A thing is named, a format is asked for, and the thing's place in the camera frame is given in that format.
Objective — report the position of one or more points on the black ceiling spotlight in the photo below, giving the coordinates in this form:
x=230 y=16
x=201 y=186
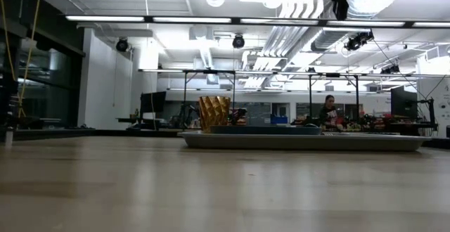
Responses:
x=122 y=45
x=238 y=41

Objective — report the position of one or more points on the person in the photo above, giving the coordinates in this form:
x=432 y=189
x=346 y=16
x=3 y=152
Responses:
x=328 y=114

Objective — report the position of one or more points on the black background robot arm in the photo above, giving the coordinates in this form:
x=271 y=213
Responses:
x=238 y=114

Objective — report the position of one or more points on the blue storage bin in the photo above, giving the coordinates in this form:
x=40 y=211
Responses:
x=279 y=120

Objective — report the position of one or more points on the black ceiling camera cluster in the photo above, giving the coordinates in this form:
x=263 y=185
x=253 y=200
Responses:
x=358 y=40

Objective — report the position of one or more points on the black computer monitor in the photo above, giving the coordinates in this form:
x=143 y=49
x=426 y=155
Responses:
x=153 y=102

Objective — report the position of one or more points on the black aluminium table frame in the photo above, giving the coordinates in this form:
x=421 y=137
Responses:
x=235 y=20

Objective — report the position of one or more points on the amber faceted plastic cup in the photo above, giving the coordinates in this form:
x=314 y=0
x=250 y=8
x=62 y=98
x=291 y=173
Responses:
x=214 y=114

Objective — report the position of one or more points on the black background workstation frame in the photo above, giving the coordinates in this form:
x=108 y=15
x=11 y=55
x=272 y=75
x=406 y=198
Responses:
x=185 y=98
x=357 y=98

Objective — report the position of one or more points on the grey plastic tray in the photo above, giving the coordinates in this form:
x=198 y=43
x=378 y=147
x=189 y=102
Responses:
x=299 y=142

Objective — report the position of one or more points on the dark blue round plate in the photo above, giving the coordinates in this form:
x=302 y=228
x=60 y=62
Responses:
x=263 y=130

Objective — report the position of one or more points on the large black monitor on arm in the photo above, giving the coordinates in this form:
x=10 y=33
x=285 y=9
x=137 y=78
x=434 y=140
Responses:
x=403 y=102

